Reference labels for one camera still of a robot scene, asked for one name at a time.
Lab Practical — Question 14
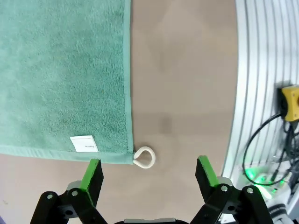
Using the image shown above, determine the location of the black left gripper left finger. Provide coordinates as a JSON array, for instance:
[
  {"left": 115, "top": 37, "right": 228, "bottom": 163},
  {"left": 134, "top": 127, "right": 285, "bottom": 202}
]
[{"left": 29, "top": 158, "right": 108, "bottom": 224}]

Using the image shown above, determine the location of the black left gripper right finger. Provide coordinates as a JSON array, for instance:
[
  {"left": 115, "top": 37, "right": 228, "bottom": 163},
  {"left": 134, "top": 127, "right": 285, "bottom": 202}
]
[{"left": 190, "top": 155, "right": 274, "bottom": 224}]

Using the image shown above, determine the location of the green terry towel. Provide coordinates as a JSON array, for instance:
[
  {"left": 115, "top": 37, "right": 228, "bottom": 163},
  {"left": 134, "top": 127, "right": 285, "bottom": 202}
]
[{"left": 0, "top": 0, "right": 157, "bottom": 170}]

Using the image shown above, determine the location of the white device with green light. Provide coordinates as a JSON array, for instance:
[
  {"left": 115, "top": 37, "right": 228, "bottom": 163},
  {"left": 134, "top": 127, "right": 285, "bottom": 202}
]
[{"left": 242, "top": 163, "right": 289, "bottom": 202}]

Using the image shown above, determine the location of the black cable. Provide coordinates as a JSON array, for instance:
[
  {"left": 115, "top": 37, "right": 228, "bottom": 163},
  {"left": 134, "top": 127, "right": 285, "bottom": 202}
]
[{"left": 242, "top": 113, "right": 288, "bottom": 187}]

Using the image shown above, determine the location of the yellow switch box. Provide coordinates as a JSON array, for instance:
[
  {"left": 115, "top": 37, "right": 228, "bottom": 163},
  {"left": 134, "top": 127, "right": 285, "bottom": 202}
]
[{"left": 277, "top": 85, "right": 299, "bottom": 122}]

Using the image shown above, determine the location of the silver aluminium frame rail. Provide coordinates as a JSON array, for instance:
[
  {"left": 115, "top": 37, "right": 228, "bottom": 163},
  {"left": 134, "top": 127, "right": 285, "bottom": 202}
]
[{"left": 221, "top": 0, "right": 299, "bottom": 224}]

